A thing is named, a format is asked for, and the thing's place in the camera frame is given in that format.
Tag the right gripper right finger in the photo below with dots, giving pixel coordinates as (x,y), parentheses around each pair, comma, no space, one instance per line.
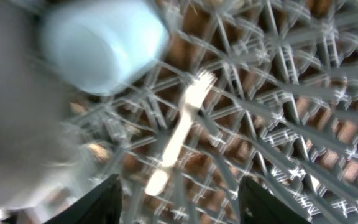
(258,206)

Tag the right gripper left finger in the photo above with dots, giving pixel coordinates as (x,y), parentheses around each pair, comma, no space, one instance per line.
(102,205)

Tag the white plastic fork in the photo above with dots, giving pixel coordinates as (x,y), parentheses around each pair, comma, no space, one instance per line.
(189,105)

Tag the light blue cup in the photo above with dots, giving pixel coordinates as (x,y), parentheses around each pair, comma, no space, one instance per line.
(101,47)

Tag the grey dishwasher rack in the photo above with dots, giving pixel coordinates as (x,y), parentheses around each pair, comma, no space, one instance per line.
(283,110)

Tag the grey plate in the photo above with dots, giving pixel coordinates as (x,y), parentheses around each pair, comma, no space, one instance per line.
(37,153)

